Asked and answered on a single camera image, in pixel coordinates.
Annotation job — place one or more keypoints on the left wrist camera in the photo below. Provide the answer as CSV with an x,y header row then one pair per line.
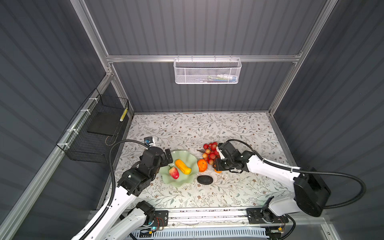
x,y
149,142

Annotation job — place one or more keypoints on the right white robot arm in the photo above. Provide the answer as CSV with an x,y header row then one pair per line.
x,y
307,193

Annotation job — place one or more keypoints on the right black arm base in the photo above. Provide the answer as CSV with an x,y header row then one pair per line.
x,y
260,216

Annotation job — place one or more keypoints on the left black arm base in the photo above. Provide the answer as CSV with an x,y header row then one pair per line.
x,y
159,218

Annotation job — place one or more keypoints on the red yellow fake apple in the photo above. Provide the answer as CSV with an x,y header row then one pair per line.
x,y
173,172

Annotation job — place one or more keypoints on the tubes in white basket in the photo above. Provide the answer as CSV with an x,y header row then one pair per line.
x,y
220,79

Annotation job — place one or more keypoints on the red lychee fruit bunch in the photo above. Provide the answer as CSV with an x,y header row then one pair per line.
x,y
210,152

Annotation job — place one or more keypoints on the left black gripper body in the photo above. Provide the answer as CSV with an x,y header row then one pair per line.
x,y
164,161

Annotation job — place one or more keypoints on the black wire wall basket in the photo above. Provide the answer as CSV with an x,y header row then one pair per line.
x,y
95,128

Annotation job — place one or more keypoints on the white wire mesh basket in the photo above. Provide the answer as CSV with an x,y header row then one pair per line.
x,y
189,71

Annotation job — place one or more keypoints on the white vented panel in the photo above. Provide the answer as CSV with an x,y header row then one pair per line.
x,y
203,233

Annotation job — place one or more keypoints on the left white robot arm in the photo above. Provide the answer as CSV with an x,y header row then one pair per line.
x,y
133,181

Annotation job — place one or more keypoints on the dark fake avocado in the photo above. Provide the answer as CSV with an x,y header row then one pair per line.
x,y
205,180

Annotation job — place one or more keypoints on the aluminium mounting rail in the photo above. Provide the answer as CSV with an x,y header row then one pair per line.
x,y
229,217

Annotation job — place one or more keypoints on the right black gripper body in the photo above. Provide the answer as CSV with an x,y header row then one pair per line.
x,y
223,164

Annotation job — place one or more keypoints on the large fake orange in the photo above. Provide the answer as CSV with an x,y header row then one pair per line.
x,y
202,165

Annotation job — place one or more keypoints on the yellow fake squash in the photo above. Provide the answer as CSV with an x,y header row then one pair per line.
x,y
183,167

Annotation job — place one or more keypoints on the yellow tube in basket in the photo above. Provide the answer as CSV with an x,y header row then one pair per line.
x,y
123,115

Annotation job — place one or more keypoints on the green wavy fruit bowl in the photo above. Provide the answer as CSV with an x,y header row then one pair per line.
x,y
189,159

